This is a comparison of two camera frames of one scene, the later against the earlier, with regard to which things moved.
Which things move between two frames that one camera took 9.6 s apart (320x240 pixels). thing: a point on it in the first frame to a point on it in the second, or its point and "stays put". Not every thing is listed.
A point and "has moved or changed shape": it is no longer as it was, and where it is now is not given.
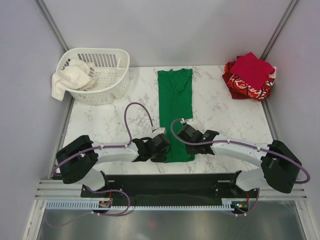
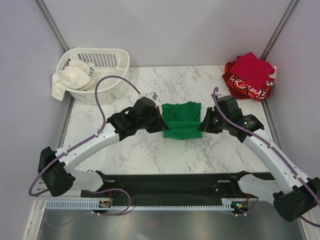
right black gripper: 191,151 to 206,125
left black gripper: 162,158 to 160,125
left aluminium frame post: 46,15 stays put
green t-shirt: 175,103 has moved or changed shape
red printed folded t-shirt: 238,89 stays put
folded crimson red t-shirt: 251,69 stays put
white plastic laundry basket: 109,67 stays put
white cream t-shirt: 75,75 stays put
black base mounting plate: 170,190 stays put
